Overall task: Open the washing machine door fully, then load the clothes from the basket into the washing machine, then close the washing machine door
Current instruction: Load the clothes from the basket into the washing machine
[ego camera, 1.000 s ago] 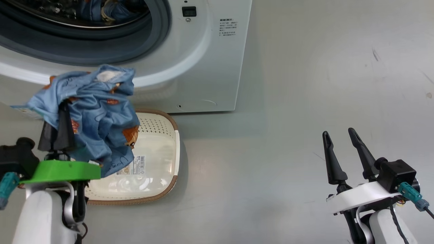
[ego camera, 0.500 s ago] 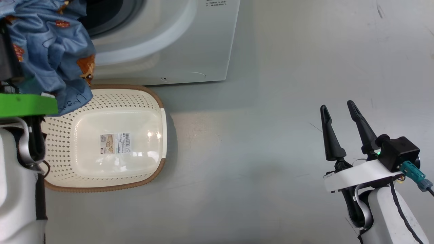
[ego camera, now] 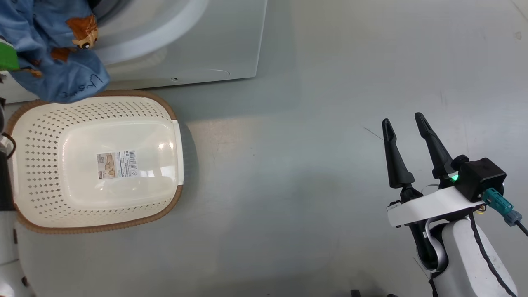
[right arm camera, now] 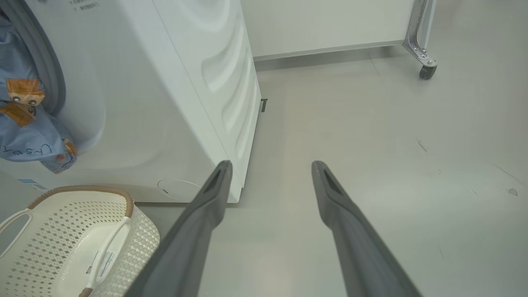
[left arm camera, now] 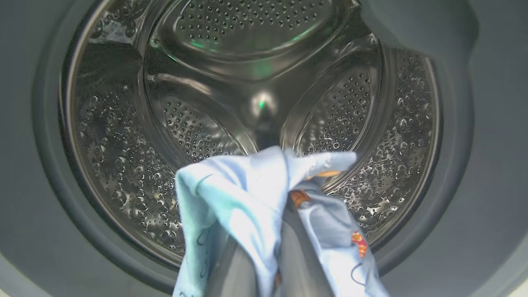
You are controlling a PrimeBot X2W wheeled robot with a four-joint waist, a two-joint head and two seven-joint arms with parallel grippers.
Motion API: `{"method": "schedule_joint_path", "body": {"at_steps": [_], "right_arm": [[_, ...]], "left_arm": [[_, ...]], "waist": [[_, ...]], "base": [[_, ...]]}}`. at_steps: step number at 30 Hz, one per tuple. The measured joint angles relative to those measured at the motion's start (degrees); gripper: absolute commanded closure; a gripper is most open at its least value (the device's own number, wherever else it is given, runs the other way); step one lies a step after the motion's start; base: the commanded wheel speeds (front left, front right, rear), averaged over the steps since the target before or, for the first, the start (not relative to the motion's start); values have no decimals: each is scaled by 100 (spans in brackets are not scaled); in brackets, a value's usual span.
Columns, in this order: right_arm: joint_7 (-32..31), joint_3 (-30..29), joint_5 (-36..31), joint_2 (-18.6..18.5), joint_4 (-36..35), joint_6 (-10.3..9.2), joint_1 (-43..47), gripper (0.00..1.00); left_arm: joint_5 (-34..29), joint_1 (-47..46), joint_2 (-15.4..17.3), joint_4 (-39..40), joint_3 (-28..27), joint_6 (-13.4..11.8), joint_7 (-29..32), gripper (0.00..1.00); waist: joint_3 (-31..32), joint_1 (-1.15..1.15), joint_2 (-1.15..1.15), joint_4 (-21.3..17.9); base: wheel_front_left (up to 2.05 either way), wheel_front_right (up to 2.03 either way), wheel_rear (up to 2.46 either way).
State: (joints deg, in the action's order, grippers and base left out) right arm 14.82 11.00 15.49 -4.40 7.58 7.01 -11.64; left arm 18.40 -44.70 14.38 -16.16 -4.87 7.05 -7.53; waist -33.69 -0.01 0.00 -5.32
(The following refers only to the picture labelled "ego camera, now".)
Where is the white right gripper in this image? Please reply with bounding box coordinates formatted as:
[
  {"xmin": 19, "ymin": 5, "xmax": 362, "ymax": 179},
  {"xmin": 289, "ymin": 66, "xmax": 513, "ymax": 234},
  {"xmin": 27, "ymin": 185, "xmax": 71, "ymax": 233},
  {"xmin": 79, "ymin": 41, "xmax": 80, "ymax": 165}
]
[{"xmin": 382, "ymin": 112, "xmax": 489, "ymax": 228}]

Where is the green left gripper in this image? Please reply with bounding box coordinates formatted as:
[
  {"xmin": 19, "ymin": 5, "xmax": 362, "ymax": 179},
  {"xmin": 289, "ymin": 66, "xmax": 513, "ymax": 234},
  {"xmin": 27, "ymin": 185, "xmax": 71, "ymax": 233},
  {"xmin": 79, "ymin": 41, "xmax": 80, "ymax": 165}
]
[{"xmin": 0, "ymin": 41, "xmax": 20, "ymax": 71}]

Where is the blue cartoon-print garment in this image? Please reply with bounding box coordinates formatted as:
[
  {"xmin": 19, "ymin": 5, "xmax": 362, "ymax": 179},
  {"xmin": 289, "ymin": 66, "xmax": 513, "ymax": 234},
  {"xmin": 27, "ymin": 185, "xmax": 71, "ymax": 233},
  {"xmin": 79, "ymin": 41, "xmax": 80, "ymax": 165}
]
[{"xmin": 0, "ymin": 0, "xmax": 111, "ymax": 104}]

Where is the cream perforated laundry basket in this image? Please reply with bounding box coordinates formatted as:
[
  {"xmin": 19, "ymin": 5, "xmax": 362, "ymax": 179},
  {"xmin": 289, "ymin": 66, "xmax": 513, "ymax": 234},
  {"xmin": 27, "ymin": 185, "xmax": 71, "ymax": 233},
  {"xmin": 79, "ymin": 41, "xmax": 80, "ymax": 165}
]
[{"xmin": 5, "ymin": 90, "xmax": 185, "ymax": 235}]

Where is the basket barcode label sticker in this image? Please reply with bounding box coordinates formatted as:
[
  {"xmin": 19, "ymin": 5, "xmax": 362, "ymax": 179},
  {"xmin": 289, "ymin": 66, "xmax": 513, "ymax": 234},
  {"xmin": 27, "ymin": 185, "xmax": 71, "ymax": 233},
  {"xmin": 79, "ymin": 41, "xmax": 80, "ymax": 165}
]
[{"xmin": 96, "ymin": 150, "xmax": 137, "ymax": 180}]

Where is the white front-load washing machine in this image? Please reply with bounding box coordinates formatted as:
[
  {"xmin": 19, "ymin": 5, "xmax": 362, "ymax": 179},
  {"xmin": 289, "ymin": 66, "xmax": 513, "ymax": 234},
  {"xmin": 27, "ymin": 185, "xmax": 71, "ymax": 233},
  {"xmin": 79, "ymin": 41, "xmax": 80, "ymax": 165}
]
[{"xmin": 0, "ymin": 0, "xmax": 269, "ymax": 104}]

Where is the round drain filter cover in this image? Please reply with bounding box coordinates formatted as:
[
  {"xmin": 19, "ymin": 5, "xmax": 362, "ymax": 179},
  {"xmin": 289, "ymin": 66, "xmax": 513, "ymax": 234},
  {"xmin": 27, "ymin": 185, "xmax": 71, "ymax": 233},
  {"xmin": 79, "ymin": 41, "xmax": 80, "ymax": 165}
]
[{"xmin": 171, "ymin": 68, "xmax": 231, "ymax": 83}]

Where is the teal right camera cable plug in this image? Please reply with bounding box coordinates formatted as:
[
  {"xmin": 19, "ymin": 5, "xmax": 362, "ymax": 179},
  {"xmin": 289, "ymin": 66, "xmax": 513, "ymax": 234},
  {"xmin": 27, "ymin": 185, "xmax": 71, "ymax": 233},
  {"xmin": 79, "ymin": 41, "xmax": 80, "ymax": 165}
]
[{"xmin": 482, "ymin": 188, "xmax": 528, "ymax": 238}]

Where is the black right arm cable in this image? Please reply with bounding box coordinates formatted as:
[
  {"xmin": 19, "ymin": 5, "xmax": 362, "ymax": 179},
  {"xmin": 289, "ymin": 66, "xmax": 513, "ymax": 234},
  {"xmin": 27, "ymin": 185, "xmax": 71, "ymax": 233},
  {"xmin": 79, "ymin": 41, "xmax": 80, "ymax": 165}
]
[{"xmin": 468, "ymin": 212, "xmax": 518, "ymax": 297}]

